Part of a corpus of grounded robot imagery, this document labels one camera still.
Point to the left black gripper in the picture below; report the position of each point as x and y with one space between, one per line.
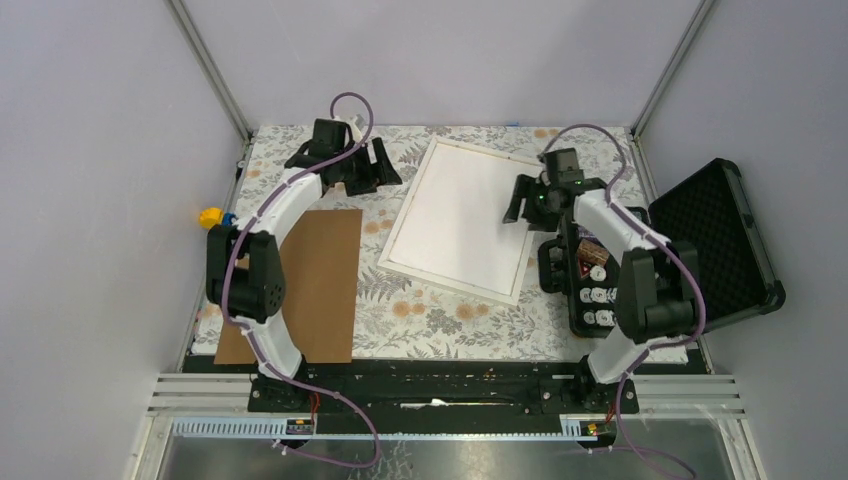
374 174

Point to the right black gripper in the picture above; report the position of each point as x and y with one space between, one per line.
525 187

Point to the white picture frame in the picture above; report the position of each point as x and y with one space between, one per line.
397 265

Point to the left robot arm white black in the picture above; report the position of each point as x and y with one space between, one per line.
244 273

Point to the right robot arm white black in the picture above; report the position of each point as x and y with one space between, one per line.
658 303

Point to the brown playing card box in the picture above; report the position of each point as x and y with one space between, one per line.
592 253

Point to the brown backing board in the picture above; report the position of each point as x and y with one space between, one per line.
319 261

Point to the yellow blue toy car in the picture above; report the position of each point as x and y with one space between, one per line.
214 216

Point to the black foam lined case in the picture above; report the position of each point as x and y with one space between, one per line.
709 209

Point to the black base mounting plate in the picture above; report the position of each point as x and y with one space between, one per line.
441 397

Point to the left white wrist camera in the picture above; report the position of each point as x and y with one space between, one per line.
358 126

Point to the aluminium rail frame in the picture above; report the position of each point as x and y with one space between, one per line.
216 405

